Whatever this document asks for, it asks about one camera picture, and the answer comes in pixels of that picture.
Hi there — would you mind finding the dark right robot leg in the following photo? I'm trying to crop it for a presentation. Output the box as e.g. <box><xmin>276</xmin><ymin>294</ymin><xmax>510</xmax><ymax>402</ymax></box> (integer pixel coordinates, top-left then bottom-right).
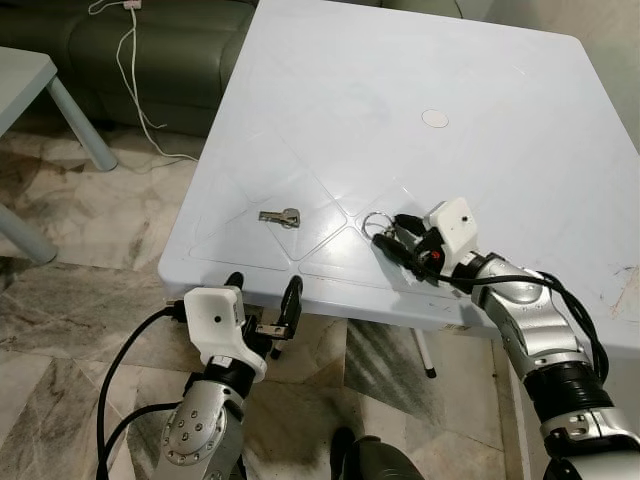
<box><xmin>329</xmin><ymin>427</ymin><xmax>427</xmax><ymax>480</ymax></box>

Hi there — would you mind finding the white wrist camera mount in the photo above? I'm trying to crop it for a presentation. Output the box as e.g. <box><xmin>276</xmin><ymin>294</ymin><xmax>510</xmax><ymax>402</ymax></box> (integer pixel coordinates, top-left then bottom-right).
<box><xmin>184</xmin><ymin>286</ymin><xmax>268</xmax><ymax>383</ymax></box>
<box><xmin>424</xmin><ymin>197</ymin><xmax>483</xmax><ymax>273</ymax></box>

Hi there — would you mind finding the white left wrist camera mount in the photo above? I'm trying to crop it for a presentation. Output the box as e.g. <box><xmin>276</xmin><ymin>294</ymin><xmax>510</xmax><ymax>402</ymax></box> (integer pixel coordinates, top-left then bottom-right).
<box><xmin>184</xmin><ymin>286</ymin><xmax>268</xmax><ymax>383</ymax></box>

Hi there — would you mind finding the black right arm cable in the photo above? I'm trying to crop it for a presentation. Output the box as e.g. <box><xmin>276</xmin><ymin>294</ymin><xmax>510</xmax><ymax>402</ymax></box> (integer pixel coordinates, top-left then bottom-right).
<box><xmin>440</xmin><ymin>262</ymin><xmax>610</xmax><ymax>387</ymax></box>

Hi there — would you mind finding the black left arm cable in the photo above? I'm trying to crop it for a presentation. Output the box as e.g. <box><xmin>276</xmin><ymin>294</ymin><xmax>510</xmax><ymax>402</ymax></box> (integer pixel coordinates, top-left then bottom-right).
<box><xmin>95</xmin><ymin>303</ymin><xmax>191</xmax><ymax>480</ymax></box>

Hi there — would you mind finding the grey side table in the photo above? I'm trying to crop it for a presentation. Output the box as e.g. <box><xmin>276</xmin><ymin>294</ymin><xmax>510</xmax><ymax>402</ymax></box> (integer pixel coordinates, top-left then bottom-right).
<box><xmin>0</xmin><ymin>47</ymin><xmax>119</xmax><ymax>267</ymax></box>

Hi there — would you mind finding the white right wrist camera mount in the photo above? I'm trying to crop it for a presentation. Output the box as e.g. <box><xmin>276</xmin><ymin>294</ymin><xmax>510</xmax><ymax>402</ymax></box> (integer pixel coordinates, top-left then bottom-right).
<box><xmin>424</xmin><ymin>197</ymin><xmax>483</xmax><ymax>273</ymax></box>

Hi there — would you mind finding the white table leg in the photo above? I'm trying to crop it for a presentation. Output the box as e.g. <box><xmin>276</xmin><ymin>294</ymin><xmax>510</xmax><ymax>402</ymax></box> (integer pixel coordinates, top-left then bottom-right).
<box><xmin>414</xmin><ymin>326</ymin><xmax>439</xmax><ymax>380</ymax></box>

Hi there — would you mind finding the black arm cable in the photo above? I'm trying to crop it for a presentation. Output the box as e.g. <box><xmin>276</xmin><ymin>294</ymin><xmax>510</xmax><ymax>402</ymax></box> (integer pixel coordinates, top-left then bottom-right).
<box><xmin>440</xmin><ymin>262</ymin><xmax>610</xmax><ymax>387</ymax></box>
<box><xmin>95</xmin><ymin>303</ymin><xmax>191</xmax><ymax>480</ymax></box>

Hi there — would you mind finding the single silver key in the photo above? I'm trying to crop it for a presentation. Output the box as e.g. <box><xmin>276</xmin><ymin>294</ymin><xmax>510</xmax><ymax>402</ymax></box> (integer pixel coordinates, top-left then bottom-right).
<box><xmin>258</xmin><ymin>206</ymin><xmax>302</xmax><ymax>230</ymax></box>

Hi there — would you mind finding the thin white charging cable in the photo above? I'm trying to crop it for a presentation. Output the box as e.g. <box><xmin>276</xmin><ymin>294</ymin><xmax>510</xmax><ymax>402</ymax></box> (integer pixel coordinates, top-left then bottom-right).
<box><xmin>88</xmin><ymin>0</ymin><xmax>202</xmax><ymax>167</ymax></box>

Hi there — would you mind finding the dark green sofa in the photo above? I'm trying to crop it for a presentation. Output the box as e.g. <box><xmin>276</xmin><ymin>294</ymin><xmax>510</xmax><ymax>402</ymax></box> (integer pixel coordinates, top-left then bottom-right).
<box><xmin>0</xmin><ymin>0</ymin><xmax>467</xmax><ymax>138</ymax></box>

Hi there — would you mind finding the metal key ring with keys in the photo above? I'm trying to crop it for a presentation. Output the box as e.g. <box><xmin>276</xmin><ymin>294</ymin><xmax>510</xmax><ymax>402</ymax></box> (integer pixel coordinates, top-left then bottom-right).
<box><xmin>361</xmin><ymin>210</ymin><xmax>397</xmax><ymax>242</ymax></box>

